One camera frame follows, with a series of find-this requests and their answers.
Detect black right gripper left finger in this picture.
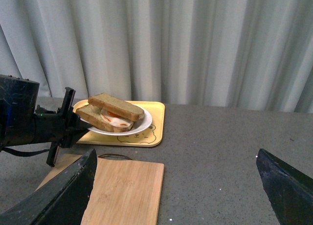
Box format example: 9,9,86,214
0,149,97,225

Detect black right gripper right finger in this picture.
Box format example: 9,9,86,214
256,149,313,225

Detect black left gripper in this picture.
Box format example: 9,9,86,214
33,87,92,167

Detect bread slice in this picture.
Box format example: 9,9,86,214
88,93,144,121
76,105,131,133

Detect white round plate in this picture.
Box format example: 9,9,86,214
88,109,153,136

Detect fried egg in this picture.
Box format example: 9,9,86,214
100,109,134,128

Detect bamboo cutting board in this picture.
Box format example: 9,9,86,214
36,153,165,225

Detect yellow bear tray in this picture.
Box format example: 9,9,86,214
78,101,165,147

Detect grey curtain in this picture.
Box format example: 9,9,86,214
0,0,313,113

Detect black cable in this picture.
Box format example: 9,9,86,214
1,146,52,158

